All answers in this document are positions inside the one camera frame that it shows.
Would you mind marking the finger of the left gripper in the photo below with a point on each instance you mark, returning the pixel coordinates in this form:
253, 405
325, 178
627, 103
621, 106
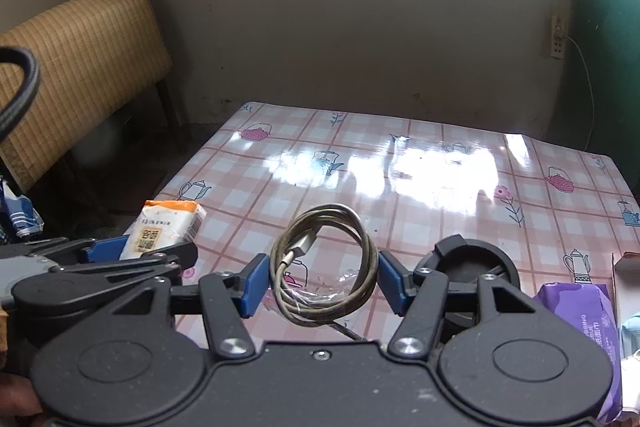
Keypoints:
93, 284
63, 249

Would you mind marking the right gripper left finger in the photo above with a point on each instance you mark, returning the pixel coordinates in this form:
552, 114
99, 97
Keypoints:
126, 365

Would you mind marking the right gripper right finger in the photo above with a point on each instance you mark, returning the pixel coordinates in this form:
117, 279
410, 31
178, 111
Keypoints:
493, 356

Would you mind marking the orange white tissue packet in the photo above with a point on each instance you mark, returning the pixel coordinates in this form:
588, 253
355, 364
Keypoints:
163, 223

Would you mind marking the blue tissue pack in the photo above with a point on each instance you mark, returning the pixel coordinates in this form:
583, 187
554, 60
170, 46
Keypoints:
19, 219

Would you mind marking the person's hand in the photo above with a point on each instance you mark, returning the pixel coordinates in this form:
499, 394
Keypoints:
17, 397

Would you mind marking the purple wet wipes pack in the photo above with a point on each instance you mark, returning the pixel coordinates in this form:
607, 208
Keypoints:
588, 307

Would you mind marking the white cup black lid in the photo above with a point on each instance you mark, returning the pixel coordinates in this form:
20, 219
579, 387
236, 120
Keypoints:
464, 261

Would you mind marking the blue face mask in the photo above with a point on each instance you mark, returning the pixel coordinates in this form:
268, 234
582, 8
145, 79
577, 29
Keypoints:
630, 335

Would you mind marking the open cardboard box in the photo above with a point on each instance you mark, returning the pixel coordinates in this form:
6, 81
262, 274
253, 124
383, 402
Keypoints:
626, 285

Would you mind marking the pink checked tablecloth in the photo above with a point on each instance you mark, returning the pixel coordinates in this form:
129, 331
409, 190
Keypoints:
559, 214

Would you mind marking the woven yellow sofa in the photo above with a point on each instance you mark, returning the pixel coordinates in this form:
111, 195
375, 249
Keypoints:
94, 57

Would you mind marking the green door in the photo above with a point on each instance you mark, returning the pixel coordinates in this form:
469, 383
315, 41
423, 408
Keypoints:
597, 108

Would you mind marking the wall power socket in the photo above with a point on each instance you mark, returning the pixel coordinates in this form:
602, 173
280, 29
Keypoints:
557, 37

